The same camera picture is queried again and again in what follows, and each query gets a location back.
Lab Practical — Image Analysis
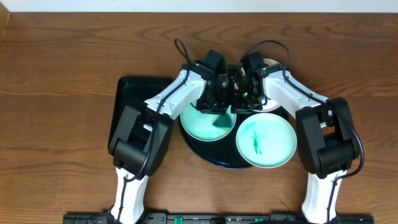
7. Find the white plate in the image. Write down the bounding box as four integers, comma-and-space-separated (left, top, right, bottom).
252, 62, 280, 112

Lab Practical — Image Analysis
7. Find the mint green stained plate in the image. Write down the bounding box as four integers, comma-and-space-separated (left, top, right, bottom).
180, 101, 237, 142

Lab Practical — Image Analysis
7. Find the green scrubbing sponge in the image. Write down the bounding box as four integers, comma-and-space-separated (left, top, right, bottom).
212, 114, 233, 129

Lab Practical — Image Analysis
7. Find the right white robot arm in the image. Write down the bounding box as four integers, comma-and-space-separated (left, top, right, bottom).
232, 64, 364, 223

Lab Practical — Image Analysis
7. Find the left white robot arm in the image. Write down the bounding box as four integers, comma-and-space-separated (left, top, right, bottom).
108, 61, 230, 223

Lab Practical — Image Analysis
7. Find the black round tray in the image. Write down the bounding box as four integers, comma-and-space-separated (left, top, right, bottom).
178, 106, 289, 169

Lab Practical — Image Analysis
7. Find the black rectangular tray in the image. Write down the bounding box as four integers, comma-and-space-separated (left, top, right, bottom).
108, 75, 173, 144

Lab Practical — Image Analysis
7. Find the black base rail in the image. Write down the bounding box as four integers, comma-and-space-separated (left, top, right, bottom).
62, 213, 374, 224

